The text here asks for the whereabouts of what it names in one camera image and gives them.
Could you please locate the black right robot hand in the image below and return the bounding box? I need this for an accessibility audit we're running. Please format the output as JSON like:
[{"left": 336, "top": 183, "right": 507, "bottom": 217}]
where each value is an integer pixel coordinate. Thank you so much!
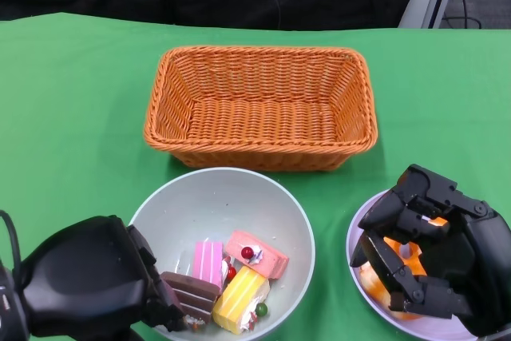
[{"left": 350, "top": 164, "right": 511, "bottom": 336}]

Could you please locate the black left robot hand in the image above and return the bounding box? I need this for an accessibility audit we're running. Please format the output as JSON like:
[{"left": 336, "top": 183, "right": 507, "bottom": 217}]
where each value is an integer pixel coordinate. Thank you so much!
[{"left": 18, "top": 215, "right": 188, "bottom": 338}]

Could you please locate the grey round bowl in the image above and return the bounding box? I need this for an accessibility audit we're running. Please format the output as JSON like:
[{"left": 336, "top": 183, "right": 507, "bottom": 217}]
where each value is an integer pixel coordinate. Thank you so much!
[{"left": 126, "top": 168, "right": 316, "bottom": 341}]

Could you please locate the pale lavender round plate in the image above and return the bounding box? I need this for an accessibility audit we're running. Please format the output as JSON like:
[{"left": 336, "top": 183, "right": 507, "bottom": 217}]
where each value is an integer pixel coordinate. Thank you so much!
[{"left": 345, "top": 188, "right": 511, "bottom": 341}]

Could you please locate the chocolate layered cake slice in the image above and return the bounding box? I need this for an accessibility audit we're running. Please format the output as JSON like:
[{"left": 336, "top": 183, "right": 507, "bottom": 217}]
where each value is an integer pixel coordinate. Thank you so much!
[{"left": 159, "top": 271, "right": 221, "bottom": 324}]

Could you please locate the pink striped cake slice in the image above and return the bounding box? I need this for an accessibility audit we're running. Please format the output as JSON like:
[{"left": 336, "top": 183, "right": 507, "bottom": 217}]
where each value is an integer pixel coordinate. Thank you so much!
[{"left": 191, "top": 240, "right": 224, "bottom": 290}]

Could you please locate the yellow cake slice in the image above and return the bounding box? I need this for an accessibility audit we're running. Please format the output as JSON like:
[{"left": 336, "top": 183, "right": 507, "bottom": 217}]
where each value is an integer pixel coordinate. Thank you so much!
[{"left": 211, "top": 265, "right": 271, "bottom": 336}]

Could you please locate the salmon pink cake slice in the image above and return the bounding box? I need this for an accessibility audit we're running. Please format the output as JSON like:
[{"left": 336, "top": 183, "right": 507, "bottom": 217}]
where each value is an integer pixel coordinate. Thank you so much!
[{"left": 222, "top": 230, "right": 291, "bottom": 281}]

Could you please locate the orange wicker basket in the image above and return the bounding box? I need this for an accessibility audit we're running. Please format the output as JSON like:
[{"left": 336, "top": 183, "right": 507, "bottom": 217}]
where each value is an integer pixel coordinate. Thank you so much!
[{"left": 142, "top": 46, "right": 379, "bottom": 172}]

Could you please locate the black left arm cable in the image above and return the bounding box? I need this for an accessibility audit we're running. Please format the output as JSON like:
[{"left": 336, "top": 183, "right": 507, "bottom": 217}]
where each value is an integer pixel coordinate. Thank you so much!
[{"left": 0, "top": 208, "right": 22, "bottom": 276}]

